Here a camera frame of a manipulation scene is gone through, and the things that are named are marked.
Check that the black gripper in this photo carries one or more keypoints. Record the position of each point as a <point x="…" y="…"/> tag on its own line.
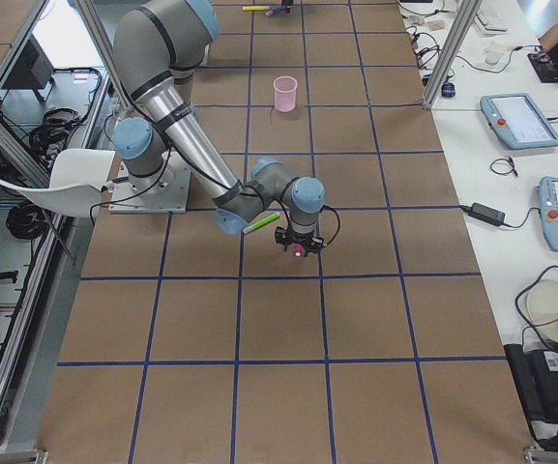
<point x="299" y="238"/>

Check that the purple marker pen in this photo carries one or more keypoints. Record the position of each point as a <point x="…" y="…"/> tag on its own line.
<point x="277" y="11"/>

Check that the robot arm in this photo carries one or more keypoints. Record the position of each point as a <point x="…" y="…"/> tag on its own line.
<point x="157" y="48"/>

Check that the pink mesh cup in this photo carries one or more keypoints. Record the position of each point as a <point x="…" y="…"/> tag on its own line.
<point x="285" y="93"/>

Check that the green marker pen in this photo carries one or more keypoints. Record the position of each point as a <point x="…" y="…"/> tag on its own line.
<point x="260" y="223"/>

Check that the black power adapter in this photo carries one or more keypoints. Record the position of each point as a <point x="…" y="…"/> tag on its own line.
<point x="484" y="213"/>

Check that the white chair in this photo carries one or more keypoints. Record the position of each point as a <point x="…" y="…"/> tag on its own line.
<point x="75" y="185"/>

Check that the yellow marker pen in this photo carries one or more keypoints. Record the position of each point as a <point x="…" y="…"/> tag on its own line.
<point x="256" y="8"/>

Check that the blue teach pendant far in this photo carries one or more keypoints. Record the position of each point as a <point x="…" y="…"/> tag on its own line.
<point x="518" y="122"/>

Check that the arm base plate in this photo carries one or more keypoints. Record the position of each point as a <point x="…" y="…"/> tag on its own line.
<point x="167" y="191"/>

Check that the aluminium frame post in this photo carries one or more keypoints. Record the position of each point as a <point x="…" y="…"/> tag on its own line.
<point x="464" y="17"/>

